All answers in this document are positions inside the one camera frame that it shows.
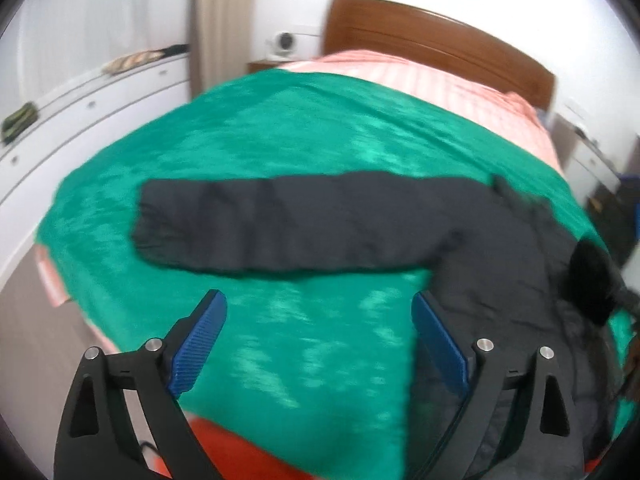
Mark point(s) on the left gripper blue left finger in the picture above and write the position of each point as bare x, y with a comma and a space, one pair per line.
189, 342

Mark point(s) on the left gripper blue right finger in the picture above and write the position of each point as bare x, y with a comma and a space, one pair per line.
453, 361

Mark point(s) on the black puffer jacket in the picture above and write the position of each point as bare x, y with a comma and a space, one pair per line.
325, 369

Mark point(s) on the green floral blanket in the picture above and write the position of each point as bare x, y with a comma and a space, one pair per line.
262, 126

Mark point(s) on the dark coat on chair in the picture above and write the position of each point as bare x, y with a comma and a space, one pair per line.
615, 215

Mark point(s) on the white nightstand cabinet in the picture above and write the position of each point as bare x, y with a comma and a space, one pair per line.
584, 166

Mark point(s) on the pink plaid bed sheet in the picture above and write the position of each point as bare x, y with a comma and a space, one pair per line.
507, 113

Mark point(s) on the white long dresser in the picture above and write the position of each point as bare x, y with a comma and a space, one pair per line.
70, 131

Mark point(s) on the dark green item on dresser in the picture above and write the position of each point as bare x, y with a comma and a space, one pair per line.
18, 122

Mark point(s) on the patterned cloth on dresser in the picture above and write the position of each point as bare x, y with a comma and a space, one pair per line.
134, 60

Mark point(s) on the brown wooden headboard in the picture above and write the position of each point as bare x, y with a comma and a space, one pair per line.
434, 40

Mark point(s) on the beige curtain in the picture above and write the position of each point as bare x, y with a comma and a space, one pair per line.
220, 33

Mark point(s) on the white round camera device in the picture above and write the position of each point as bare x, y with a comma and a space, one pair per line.
282, 45

